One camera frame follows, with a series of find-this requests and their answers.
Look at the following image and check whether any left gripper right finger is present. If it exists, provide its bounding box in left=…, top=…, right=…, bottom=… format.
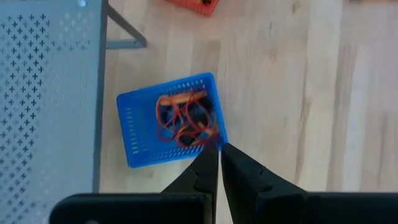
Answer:
left=221, top=142, right=308, bottom=224

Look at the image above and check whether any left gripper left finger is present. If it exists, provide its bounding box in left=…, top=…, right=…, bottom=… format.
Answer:
left=160, top=143, right=220, bottom=224

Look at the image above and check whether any small black block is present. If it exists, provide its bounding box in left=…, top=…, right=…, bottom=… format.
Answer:
left=177, top=133, right=200, bottom=149
left=195, top=98, right=215, bottom=125

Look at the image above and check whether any orange rubber band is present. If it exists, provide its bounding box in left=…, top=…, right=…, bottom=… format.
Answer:
left=186, top=123, right=220, bottom=141

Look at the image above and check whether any orange-red rubber band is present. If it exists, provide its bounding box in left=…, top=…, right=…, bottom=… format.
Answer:
left=175, top=90, right=220, bottom=147

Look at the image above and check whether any red rubber band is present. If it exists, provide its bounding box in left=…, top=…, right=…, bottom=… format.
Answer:
left=155, top=95, right=200, bottom=142

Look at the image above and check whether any blue plastic basket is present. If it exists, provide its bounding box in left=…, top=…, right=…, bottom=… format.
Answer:
left=116, top=72, right=229, bottom=169

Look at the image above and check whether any red plastic basket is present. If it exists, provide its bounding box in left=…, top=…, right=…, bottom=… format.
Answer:
left=166, top=0, right=220, bottom=17

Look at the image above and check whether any grey perforated metal shelf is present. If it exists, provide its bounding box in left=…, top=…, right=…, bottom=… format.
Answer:
left=0, top=0, right=147, bottom=224

